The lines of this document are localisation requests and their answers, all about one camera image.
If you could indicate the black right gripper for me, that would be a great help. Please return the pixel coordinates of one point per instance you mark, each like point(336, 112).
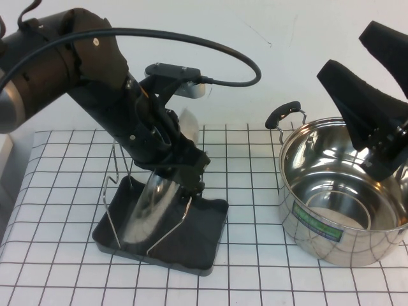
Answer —
point(389, 153)

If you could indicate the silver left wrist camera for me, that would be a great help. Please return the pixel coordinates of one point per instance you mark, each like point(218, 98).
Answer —
point(172, 70)

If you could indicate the stainless steel pot lid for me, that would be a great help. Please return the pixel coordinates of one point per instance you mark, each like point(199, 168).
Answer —
point(153, 204)

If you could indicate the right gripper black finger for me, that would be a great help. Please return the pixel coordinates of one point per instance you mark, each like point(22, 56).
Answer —
point(389, 48)

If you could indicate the white black-grid tablecloth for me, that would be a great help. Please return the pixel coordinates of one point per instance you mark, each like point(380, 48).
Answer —
point(48, 255)

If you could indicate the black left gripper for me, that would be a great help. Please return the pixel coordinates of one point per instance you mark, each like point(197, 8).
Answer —
point(159, 153)

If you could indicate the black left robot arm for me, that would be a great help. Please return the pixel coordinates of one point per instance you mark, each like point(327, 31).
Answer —
point(63, 73)

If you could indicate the white side table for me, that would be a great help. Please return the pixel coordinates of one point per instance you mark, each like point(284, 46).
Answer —
point(5, 146)

